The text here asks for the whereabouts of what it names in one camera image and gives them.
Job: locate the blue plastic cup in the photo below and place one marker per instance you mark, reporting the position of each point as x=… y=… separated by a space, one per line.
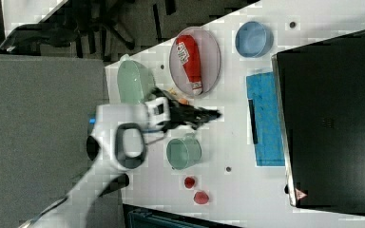
x=253 y=40

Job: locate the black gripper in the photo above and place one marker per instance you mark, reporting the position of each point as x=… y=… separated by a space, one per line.
x=185 y=114

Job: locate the red green toy strawberry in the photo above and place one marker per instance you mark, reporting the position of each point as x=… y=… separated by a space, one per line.
x=201 y=197

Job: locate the black cylinder holder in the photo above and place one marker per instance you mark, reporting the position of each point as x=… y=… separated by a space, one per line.
x=117 y=184

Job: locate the red plush ketchup bottle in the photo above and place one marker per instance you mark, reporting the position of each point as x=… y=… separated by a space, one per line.
x=189 y=55

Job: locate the green perforated colander basket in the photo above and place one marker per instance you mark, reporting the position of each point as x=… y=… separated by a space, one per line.
x=134 y=81

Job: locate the black oven door handle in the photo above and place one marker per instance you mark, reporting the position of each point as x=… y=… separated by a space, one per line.
x=253 y=121

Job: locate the yellow toy banana peel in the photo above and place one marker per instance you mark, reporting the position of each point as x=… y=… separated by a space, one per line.
x=173 y=92

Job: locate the black office chair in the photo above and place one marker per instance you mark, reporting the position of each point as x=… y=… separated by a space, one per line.
x=59 y=23

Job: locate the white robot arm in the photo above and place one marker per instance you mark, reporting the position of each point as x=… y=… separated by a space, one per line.
x=118 y=139

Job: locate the orange toy fruit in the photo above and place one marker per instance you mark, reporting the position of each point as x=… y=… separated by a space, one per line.
x=183 y=101

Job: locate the grey oval plate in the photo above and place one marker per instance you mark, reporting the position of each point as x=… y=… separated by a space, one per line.
x=210 y=61

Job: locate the green metal mug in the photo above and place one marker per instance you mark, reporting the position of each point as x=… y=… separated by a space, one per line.
x=184 y=152

